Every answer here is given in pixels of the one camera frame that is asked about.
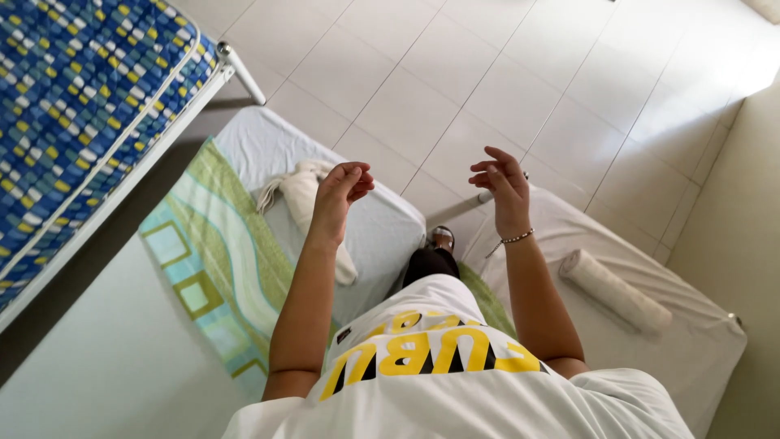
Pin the person's right hand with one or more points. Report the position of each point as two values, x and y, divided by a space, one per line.
513 204

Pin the person's left hand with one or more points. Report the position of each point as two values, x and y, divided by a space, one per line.
329 210

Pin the folded white towel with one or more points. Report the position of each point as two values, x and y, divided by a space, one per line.
301 195

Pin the bed with light blue sheet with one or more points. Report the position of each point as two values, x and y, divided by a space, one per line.
378 231

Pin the brown sandal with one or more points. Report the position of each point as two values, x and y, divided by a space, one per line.
441 236

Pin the plain green bed runner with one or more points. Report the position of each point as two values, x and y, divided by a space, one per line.
487 299

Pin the black trousers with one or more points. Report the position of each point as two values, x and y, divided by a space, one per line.
429 263

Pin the green patterned bed runner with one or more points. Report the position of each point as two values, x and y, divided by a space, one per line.
225 256

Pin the rolled white towel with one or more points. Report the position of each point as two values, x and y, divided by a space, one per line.
612 291

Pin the white printed t-shirt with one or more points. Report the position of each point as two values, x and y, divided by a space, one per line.
451 390

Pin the bed with white sheet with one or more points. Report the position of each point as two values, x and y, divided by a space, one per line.
640 366

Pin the blue yellow checkered mattress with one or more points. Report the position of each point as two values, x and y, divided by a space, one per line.
67 110

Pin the white metal bed rail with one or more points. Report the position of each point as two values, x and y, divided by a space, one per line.
460 208

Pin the white metal bunk frame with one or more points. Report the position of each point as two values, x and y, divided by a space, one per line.
152 152

